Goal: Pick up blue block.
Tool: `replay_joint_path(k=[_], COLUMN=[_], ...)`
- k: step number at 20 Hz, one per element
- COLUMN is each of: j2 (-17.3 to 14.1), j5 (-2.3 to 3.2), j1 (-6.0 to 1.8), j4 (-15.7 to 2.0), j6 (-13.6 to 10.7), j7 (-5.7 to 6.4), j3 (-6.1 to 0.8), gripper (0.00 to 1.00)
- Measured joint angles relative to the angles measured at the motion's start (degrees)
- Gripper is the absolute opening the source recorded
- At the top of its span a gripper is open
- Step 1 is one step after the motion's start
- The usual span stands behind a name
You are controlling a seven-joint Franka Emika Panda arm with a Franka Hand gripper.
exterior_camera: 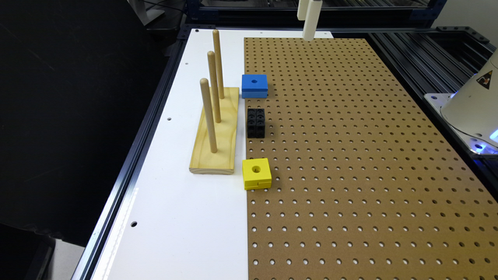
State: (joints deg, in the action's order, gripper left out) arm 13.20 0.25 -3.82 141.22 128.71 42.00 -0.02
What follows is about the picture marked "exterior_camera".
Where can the front wooden peg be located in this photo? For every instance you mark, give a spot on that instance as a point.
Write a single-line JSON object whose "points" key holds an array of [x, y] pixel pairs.
{"points": [[207, 105]]}

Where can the brown perforated pegboard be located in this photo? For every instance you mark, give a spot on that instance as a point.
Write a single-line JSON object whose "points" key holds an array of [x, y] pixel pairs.
{"points": [[364, 185]]}

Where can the yellow block with hole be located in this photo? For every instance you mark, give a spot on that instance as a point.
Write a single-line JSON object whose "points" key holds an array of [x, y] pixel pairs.
{"points": [[256, 174]]}

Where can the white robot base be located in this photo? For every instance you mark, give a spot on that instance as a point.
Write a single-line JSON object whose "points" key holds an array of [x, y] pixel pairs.
{"points": [[483, 83]]}

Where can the blue block with hole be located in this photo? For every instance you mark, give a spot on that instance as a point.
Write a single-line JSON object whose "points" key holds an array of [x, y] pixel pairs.
{"points": [[254, 86]]}

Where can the black cube block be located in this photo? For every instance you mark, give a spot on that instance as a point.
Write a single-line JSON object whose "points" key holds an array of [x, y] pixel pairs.
{"points": [[255, 124]]}

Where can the rear wooden peg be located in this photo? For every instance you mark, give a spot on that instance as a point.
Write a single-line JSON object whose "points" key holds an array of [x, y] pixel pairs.
{"points": [[219, 66]]}

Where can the wooden peg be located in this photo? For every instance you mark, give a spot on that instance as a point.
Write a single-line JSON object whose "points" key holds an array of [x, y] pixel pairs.
{"points": [[219, 66], [207, 105], [214, 86]]}

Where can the middle wooden peg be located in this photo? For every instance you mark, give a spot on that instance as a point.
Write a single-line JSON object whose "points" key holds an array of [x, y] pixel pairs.
{"points": [[214, 86]]}

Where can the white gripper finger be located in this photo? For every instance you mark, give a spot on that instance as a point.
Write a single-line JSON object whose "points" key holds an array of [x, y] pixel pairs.
{"points": [[311, 15], [302, 9]]}

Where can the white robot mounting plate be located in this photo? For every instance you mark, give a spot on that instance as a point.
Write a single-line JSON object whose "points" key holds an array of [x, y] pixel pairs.
{"points": [[473, 120]]}

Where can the wooden peg stand base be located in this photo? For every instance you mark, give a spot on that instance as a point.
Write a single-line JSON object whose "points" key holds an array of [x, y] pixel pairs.
{"points": [[203, 161]]}

